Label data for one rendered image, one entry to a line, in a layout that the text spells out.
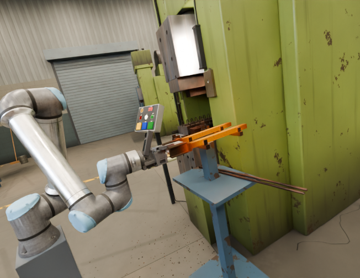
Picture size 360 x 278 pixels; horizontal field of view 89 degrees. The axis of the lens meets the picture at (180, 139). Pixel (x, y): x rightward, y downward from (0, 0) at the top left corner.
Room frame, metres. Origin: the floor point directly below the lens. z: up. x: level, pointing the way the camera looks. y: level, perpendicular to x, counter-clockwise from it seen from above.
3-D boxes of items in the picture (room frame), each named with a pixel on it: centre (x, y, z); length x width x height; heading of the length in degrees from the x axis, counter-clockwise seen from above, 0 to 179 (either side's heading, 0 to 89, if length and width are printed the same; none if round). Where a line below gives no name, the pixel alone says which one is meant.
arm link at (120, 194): (0.70, 0.30, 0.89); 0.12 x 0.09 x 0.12; 146
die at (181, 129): (1.59, -0.23, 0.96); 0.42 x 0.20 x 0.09; 111
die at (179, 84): (1.59, -0.23, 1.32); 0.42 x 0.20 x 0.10; 111
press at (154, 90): (6.78, 0.10, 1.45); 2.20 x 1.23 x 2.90; 108
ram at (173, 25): (1.55, -0.25, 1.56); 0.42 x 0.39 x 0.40; 111
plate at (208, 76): (1.26, -0.27, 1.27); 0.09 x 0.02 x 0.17; 21
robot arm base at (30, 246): (0.90, 0.89, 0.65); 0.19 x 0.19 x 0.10
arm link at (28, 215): (0.91, 0.88, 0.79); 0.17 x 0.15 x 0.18; 146
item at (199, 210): (1.54, -0.26, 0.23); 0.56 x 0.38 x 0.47; 111
